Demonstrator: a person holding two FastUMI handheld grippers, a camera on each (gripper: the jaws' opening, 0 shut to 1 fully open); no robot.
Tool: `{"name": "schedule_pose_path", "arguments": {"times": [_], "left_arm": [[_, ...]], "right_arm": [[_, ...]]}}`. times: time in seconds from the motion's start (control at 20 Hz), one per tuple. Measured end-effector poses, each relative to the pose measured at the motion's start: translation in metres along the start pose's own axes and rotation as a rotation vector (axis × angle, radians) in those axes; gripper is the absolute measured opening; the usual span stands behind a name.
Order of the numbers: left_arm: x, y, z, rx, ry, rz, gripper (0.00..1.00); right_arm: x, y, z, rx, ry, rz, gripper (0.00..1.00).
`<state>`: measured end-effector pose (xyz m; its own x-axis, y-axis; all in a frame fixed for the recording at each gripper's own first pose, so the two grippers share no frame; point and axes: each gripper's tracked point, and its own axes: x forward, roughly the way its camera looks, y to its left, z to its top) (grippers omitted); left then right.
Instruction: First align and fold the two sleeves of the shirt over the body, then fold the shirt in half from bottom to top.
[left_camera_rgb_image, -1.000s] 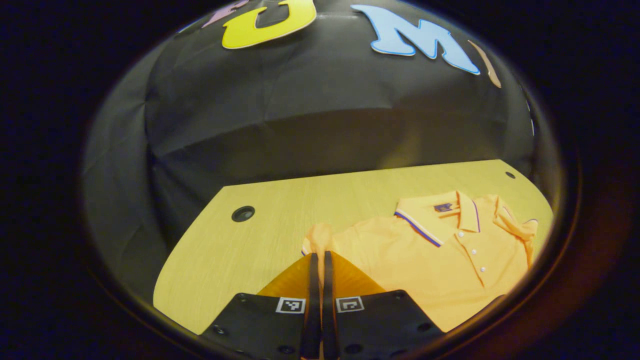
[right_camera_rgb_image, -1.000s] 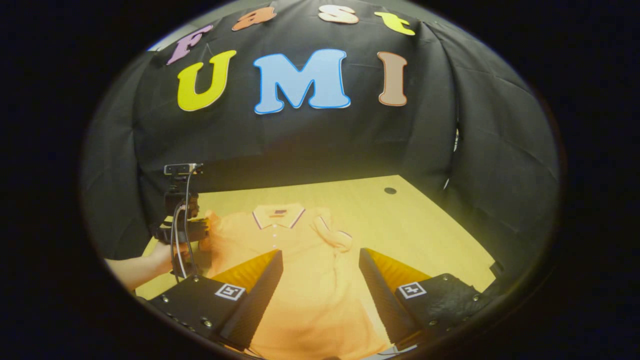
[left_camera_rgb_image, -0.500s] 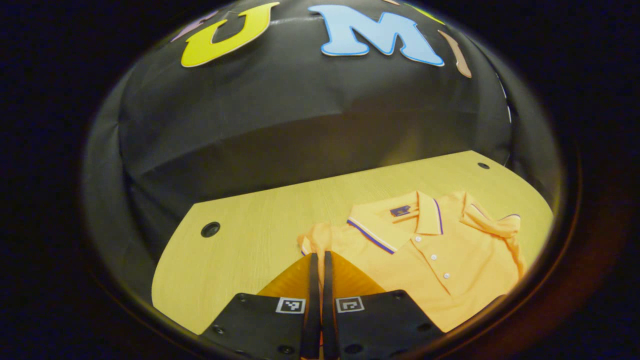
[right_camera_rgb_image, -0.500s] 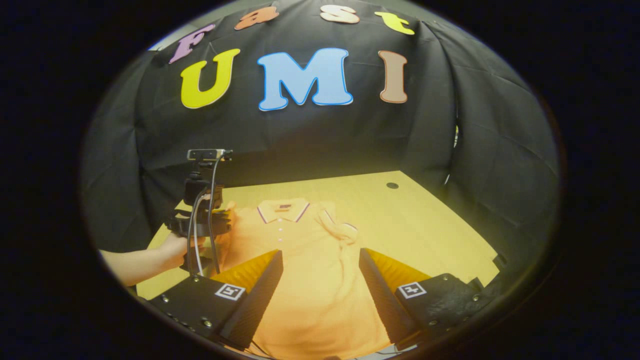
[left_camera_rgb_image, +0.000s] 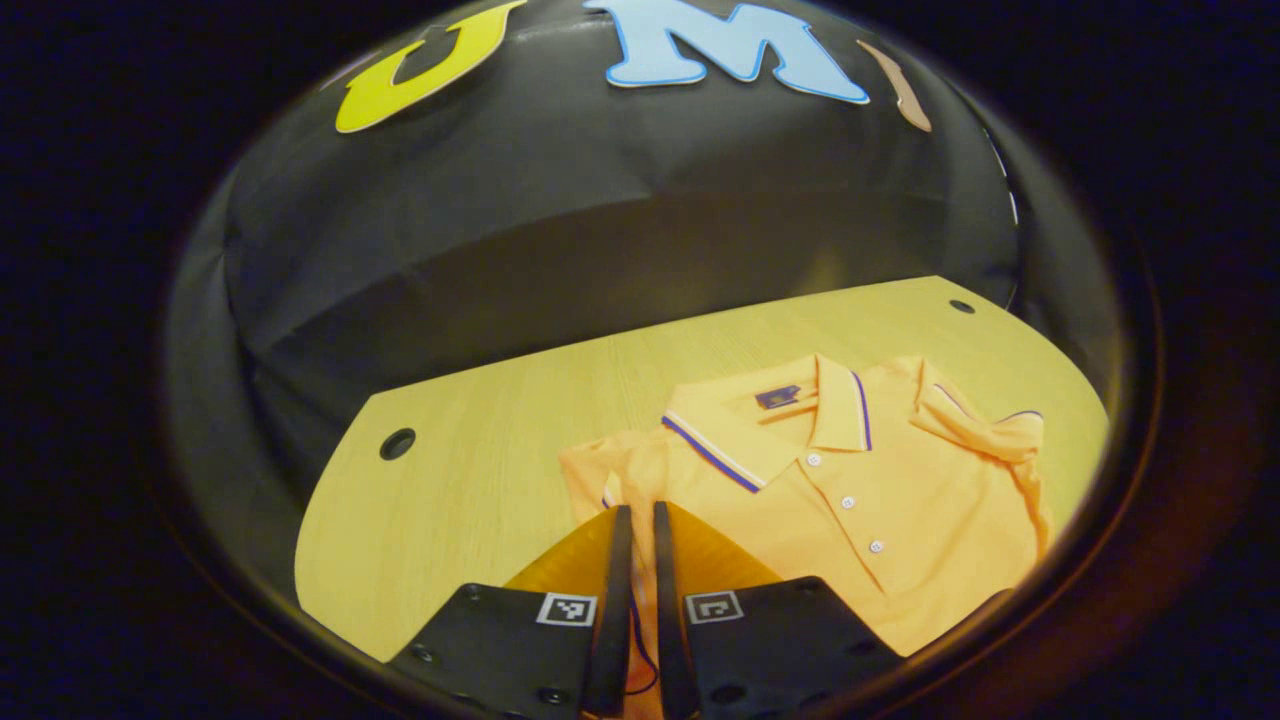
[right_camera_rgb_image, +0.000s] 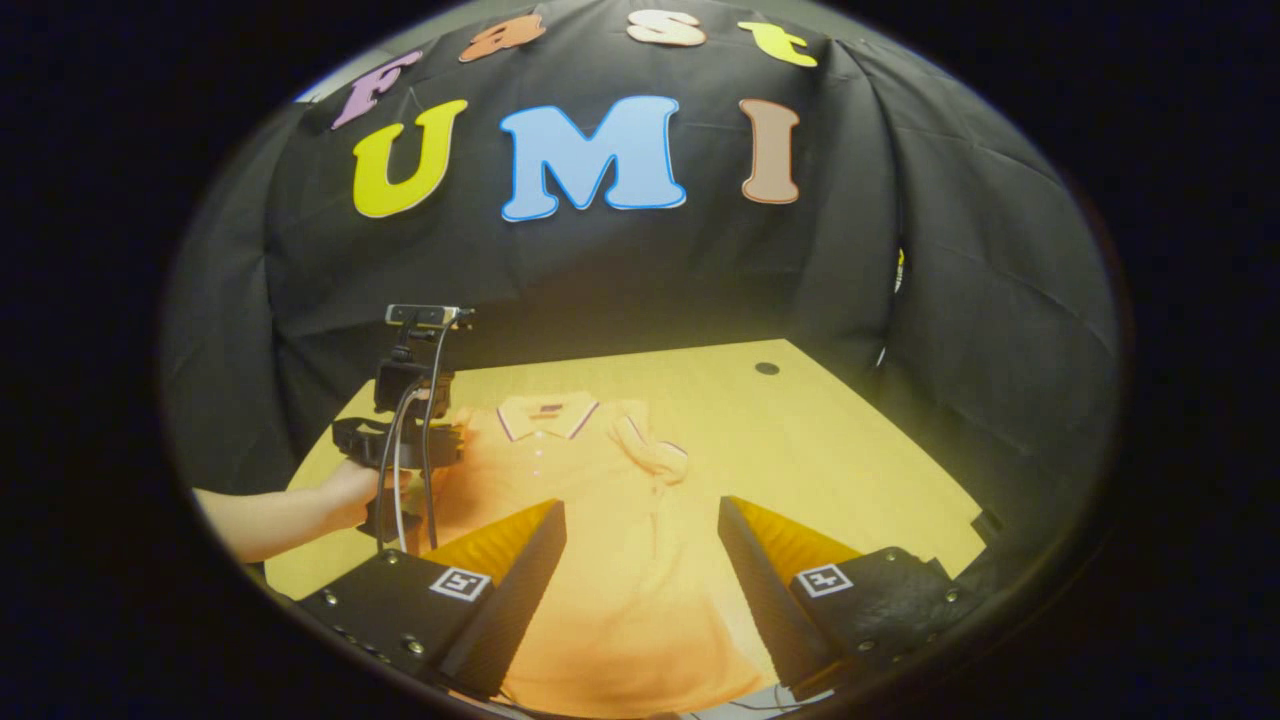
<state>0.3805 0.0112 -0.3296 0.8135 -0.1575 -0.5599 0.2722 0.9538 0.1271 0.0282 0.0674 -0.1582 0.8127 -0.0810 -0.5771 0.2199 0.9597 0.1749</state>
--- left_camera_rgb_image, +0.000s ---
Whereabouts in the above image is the orange T-shirt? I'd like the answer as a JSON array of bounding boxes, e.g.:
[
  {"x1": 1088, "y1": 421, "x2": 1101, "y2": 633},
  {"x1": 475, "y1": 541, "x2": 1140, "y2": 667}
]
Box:
[{"x1": 558, "y1": 352, "x2": 1056, "y2": 720}]

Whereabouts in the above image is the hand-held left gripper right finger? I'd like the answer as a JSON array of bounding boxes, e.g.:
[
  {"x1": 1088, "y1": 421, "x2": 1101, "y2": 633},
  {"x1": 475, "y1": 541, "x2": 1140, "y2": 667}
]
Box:
[{"x1": 653, "y1": 501, "x2": 906, "y2": 720}]

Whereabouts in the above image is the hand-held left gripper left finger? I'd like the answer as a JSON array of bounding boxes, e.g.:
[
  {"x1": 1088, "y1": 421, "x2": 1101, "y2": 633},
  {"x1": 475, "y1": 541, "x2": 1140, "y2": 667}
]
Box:
[{"x1": 385, "y1": 505, "x2": 633, "y2": 720}]

